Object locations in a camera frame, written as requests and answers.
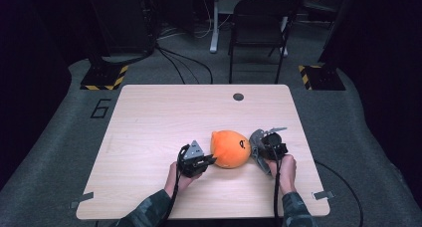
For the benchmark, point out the grey table grommet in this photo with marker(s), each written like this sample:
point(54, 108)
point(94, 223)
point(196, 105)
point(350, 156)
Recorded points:
point(238, 97)

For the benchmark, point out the dark curtain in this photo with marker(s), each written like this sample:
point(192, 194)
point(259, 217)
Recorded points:
point(30, 87)
point(388, 71)

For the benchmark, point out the black folding chair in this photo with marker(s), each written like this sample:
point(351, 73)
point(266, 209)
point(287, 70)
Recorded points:
point(258, 21)

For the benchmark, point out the person's left hand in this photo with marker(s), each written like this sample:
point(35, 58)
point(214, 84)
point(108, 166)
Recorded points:
point(174, 182)

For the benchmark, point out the person's right hand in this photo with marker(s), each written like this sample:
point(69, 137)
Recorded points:
point(287, 174)

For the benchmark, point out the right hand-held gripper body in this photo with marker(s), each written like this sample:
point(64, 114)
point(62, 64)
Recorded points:
point(273, 145)

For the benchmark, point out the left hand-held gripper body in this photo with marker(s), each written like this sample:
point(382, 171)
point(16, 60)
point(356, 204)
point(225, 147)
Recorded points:
point(192, 164)

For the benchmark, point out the black cabinet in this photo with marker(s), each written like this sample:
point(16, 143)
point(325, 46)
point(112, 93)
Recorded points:
point(122, 21)

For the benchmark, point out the white desk leg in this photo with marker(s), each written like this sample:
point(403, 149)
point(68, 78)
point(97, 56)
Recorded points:
point(284, 38)
point(214, 28)

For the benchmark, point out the orange plush toy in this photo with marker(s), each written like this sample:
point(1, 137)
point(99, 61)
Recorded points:
point(229, 150)

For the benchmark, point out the black stand base striped edge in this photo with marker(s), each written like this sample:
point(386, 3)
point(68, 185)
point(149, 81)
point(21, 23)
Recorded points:
point(321, 77)
point(103, 77)

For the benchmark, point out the grey tape strip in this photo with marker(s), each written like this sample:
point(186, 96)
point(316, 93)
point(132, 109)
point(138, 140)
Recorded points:
point(323, 195)
point(82, 199)

